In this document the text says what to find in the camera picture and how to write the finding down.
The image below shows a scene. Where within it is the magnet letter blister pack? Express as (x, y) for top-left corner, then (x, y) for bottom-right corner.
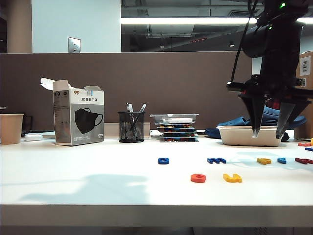
(160, 129), (198, 137)
(158, 136), (199, 143)
(156, 124), (196, 130)

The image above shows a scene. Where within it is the clear plastic tray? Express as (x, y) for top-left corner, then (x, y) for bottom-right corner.
(149, 113), (199, 125)

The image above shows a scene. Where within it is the black mesh pen holder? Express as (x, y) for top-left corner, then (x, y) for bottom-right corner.
(117, 112), (145, 143)

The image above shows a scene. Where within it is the grey face mask box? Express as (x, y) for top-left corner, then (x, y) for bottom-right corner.
(40, 77), (105, 146)

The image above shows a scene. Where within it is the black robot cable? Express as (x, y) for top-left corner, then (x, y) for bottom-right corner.
(229, 0), (260, 84)

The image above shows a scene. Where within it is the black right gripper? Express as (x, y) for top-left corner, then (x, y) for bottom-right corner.
(226, 21), (313, 140)

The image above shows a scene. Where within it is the navy blue rubber slipper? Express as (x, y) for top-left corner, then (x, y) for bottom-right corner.
(204, 116), (251, 140)
(246, 105), (307, 129)

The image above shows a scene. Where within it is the yellow letter u magnet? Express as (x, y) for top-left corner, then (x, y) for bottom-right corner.
(223, 173), (243, 184)

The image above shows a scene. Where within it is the beige pulp tray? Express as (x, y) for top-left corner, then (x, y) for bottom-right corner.
(216, 125), (287, 147)

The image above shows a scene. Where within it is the brown paper cup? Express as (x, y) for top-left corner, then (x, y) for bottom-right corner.
(0, 113), (24, 145)

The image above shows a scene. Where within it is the metal wall switch plate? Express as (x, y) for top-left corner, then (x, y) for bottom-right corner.
(67, 37), (82, 54)

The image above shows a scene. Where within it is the brown desk divider panel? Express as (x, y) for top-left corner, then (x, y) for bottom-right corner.
(0, 51), (252, 131)

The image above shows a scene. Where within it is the brown cardboard box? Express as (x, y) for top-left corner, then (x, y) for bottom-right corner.
(294, 51), (313, 139)

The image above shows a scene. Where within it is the red plaid shirt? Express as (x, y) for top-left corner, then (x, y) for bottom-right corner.
(268, 97), (281, 110)

